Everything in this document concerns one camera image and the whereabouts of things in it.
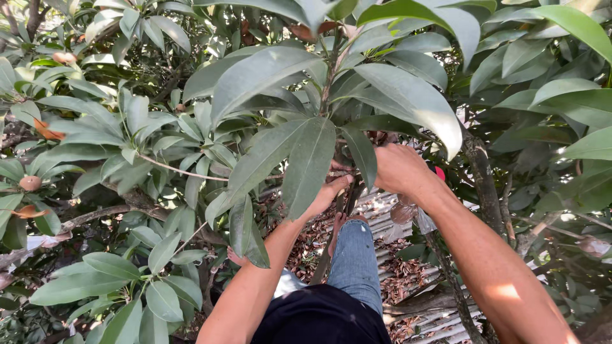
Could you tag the person's right hand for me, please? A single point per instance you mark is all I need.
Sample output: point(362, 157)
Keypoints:
point(404, 167)

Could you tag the person's left hand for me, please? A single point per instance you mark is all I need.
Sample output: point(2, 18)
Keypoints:
point(330, 192)

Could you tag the slanted brown tree branch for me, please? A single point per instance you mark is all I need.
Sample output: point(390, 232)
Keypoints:
point(321, 260)

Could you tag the person's blue jeans leg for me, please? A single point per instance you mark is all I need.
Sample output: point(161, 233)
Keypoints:
point(356, 260)

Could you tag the thick grey tree trunk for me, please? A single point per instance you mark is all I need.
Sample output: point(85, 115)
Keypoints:
point(483, 177)

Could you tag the grey corrugated metal roof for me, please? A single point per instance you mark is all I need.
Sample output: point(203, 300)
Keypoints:
point(406, 267)

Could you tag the person's black shirt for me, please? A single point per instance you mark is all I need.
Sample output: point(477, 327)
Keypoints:
point(320, 315)

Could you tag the thin grey tree branch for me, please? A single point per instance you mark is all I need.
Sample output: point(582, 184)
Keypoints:
point(454, 286)

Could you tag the green leafy tree foliage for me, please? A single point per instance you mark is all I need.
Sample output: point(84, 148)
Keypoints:
point(267, 76)

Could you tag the orange dry leaf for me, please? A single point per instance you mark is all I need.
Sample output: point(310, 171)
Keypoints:
point(48, 130)
point(28, 211)

